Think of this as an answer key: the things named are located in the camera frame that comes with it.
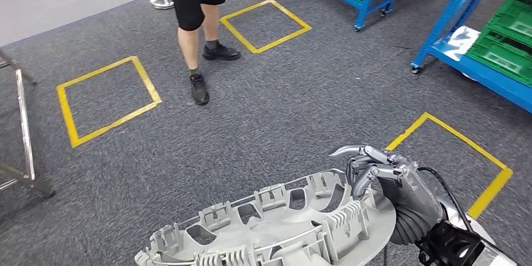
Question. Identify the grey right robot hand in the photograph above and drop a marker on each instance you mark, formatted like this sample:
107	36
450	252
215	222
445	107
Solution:
411	189

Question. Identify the grey plastic wheel hubcap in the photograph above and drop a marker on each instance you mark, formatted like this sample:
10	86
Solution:
270	231

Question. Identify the yellow floor tape square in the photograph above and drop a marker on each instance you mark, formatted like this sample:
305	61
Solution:
266	48
490	191
66	114

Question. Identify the white table with steel legs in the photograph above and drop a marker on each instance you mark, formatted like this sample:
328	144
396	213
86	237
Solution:
25	131

